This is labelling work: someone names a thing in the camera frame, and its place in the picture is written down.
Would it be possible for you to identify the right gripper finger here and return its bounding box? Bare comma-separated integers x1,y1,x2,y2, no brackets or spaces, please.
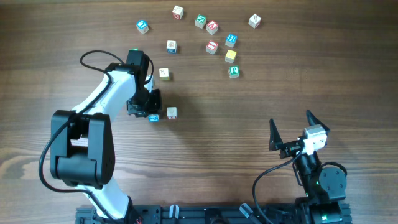
269,119,283,151
306,110,330,132

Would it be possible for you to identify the plain block blue P side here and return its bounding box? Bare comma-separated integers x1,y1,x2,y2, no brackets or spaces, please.
148,114,160,123

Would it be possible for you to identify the plain block red-blue side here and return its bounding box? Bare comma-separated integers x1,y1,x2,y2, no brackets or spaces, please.
167,107,178,119

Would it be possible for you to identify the yellow top block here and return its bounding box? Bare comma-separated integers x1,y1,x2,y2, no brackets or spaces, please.
225,50,237,63

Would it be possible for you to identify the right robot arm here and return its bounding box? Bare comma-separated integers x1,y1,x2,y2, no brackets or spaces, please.
264,110,352,224

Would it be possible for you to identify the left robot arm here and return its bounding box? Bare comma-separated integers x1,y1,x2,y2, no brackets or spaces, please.
39,50,162,223

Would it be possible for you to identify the plain block yellow side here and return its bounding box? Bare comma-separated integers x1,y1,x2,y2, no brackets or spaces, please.
159,68,170,80

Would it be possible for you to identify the blue 1 block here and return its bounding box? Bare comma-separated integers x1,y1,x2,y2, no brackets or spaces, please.
136,20,149,34

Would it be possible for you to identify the green J block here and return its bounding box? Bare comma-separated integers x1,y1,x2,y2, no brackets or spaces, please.
228,65,240,78

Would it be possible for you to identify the red I block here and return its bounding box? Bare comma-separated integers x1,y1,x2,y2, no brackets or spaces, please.
206,40,218,55

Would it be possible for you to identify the red-sided plain top block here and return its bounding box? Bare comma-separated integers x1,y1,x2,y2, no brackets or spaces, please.
172,6,184,20

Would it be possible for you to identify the green Z block upper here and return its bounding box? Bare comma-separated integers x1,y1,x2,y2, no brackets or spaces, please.
195,14,206,29

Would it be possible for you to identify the red A block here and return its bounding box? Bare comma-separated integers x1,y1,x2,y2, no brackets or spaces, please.
206,20,219,35

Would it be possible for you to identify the blue H block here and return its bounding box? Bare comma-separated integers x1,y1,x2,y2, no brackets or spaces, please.
225,34,237,48

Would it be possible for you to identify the plain block far right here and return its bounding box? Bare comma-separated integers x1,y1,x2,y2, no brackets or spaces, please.
248,14,261,29

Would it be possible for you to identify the right camera cable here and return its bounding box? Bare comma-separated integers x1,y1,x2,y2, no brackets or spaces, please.
252,141,307,224

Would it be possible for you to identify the camera cable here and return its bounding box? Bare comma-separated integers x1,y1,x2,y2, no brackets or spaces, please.
38,50,125,224
252,141,307,224

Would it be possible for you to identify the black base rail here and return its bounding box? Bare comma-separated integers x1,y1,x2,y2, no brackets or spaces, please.
75,203,353,224

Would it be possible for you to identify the left camera cable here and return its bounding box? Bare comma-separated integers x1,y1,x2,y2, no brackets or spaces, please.
38,50,125,224

